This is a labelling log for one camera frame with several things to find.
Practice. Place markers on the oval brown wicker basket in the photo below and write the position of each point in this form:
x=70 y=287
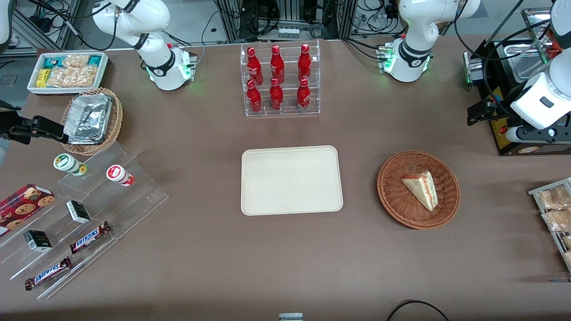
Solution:
x=117 y=120

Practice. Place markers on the aluminium equipment rack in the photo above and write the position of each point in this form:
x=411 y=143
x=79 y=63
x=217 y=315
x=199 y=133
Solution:
x=290 y=15

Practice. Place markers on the clear acrylic bottle rack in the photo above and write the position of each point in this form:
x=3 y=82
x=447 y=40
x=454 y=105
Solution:
x=285 y=111

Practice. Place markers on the green lidded yogurt cup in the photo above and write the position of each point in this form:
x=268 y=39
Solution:
x=67 y=163

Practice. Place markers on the red cookie box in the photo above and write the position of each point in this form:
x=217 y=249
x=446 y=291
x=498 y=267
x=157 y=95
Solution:
x=22 y=207

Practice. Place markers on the clear bag of pastry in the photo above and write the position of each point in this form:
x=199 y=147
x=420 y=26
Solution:
x=557 y=220
x=555 y=198

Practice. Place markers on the clear bag of crackers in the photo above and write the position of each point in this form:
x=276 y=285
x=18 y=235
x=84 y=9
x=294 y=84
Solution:
x=71 y=76

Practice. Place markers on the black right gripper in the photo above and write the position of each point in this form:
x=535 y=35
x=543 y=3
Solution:
x=9 y=121

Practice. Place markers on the small dark green box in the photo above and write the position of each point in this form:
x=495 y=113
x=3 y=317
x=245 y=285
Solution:
x=37 y=240
x=78 y=211

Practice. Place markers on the yellow snack packet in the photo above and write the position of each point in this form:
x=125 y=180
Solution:
x=43 y=78

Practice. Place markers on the red lidded yogurt cup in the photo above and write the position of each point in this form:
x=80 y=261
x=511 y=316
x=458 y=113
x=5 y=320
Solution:
x=118 y=174

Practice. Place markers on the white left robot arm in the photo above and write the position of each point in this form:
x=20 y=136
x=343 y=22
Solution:
x=412 y=53

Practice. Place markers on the triangle sandwich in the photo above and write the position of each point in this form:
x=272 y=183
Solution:
x=421 y=189

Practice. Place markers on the cream plastic tray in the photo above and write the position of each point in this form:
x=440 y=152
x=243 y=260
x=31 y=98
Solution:
x=290 y=180

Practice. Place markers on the teal snack packet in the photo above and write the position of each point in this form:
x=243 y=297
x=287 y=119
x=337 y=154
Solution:
x=55 y=61
x=95 y=60

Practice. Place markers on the snickers chocolate bar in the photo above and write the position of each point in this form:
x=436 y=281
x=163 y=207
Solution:
x=89 y=237
x=47 y=273

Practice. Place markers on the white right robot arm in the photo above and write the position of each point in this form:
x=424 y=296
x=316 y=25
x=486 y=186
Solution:
x=165 y=71

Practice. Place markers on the aluminium foil container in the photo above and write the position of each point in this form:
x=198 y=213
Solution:
x=89 y=118

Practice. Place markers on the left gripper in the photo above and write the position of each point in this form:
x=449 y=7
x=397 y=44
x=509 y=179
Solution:
x=502 y=104

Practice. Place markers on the white rectangular snack bin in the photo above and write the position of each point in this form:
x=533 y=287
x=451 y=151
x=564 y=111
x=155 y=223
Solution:
x=103 y=71

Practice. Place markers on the round brown wicker basket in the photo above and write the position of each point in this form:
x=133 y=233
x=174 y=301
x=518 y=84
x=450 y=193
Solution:
x=392 y=196

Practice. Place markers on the steel pan in fryer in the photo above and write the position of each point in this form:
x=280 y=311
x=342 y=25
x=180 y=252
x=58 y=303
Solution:
x=524 y=62

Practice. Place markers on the small grey device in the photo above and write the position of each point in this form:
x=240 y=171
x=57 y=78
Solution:
x=291 y=317

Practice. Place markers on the red cola bottle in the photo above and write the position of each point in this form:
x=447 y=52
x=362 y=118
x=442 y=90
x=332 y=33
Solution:
x=254 y=99
x=254 y=64
x=303 y=96
x=276 y=97
x=304 y=62
x=277 y=62

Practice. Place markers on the clear acrylic tiered stand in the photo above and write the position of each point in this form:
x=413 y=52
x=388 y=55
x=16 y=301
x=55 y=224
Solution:
x=134 y=196

